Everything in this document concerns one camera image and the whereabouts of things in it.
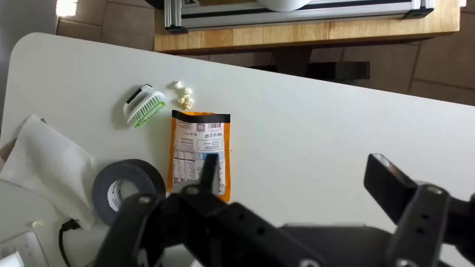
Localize black tape roll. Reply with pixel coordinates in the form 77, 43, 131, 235
91, 158, 168, 228

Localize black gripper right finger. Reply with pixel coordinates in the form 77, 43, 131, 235
364, 152, 475, 267

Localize wooden table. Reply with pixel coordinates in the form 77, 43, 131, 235
153, 0, 462, 54

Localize popcorn pieces pile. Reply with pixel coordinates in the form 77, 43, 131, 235
169, 80, 196, 111

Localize black power cord plug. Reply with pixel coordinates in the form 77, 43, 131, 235
58, 218, 82, 267

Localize aluminium frame rail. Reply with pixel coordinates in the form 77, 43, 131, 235
162, 0, 436, 35

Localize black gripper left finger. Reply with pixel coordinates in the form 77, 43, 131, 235
93, 152, 325, 267

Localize orange white snack pouch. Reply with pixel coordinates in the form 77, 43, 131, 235
166, 108, 233, 204

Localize green white brush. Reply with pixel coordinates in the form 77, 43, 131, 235
122, 81, 168, 130

